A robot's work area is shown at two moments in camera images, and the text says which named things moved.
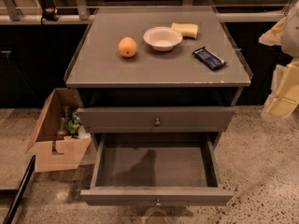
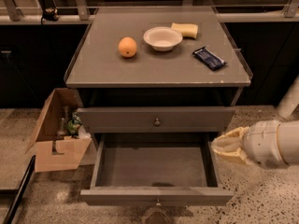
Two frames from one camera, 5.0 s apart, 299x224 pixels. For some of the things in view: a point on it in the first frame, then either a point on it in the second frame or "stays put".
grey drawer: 156,169 stays put
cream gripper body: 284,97 -> 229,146
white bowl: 163,38 stays put
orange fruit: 127,47 stays put
